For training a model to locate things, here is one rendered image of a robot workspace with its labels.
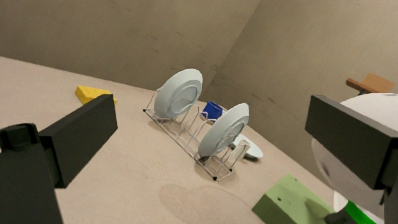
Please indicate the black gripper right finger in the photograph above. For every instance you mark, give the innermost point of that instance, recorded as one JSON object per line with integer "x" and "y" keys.
{"x": 365, "y": 146}

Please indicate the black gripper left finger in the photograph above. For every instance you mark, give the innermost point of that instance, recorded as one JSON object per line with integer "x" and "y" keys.
{"x": 33, "y": 164}

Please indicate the yellow sponge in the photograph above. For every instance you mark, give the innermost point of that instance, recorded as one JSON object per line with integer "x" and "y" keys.
{"x": 85, "y": 94}

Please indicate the dark blue mug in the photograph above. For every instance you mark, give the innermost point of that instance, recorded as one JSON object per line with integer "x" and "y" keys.
{"x": 214, "y": 112}

